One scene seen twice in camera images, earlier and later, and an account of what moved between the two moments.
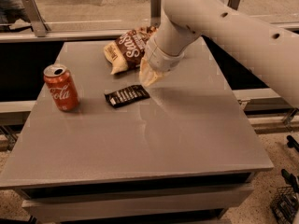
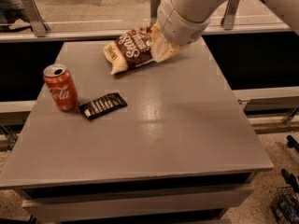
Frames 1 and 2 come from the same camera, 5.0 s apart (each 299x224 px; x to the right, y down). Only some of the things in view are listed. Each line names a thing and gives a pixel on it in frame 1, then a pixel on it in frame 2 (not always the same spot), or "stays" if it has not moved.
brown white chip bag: [128, 49] stays
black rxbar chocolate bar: [126, 95] to [102, 105]
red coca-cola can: [62, 86] stays
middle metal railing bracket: [155, 8] stays
